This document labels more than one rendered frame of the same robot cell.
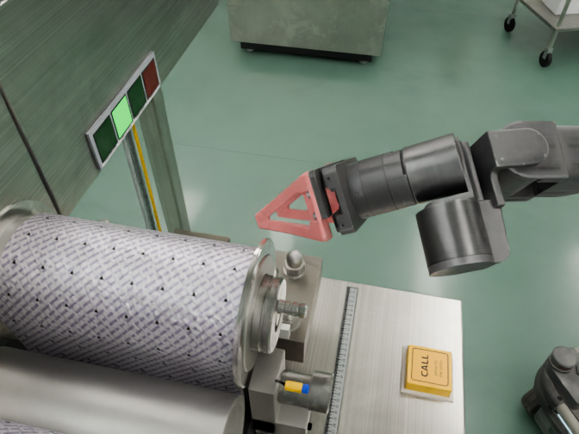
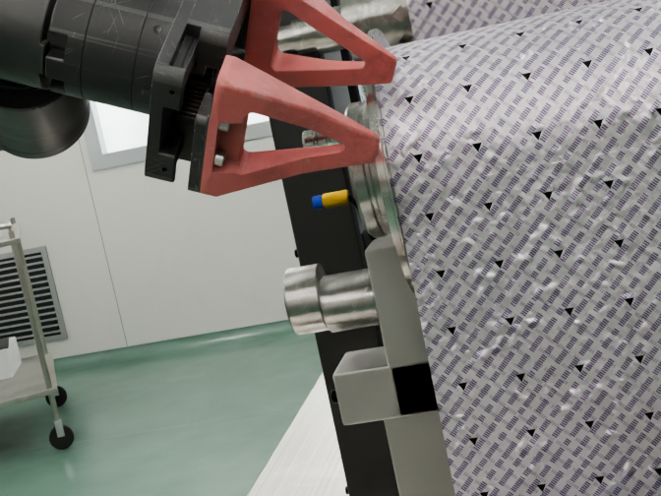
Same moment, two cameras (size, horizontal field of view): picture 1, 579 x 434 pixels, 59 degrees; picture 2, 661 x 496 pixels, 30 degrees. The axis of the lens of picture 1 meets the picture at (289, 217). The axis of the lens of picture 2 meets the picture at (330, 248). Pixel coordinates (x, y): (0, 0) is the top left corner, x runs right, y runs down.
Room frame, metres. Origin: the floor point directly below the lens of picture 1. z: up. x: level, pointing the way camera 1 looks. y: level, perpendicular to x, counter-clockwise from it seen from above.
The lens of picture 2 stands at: (0.95, -0.02, 1.31)
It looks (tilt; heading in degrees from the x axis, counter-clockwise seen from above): 8 degrees down; 179
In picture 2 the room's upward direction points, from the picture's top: 12 degrees counter-clockwise
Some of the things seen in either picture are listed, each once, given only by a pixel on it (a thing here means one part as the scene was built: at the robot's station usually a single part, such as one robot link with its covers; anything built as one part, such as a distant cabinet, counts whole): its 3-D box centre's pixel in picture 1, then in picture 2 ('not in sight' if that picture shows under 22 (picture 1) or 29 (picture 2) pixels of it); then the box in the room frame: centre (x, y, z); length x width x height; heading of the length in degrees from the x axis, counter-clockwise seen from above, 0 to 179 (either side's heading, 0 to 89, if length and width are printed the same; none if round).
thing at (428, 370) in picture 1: (428, 369); not in sight; (0.39, -0.22, 0.91); 0.07 x 0.07 x 0.02; 78
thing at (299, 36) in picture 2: not in sight; (311, 33); (0.02, 0.01, 1.33); 0.06 x 0.03 x 0.03; 78
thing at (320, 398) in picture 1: (321, 391); (308, 299); (0.23, -0.03, 1.18); 0.04 x 0.02 x 0.04; 168
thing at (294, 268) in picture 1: (295, 261); not in sight; (0.50, -0.01, 1.05); 0.04 x 0.04 x 0.04
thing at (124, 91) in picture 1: (127, 106); not in sight; (0.73, 0.27, 1.18); 0.25 x 0.01 x 0.07; 168
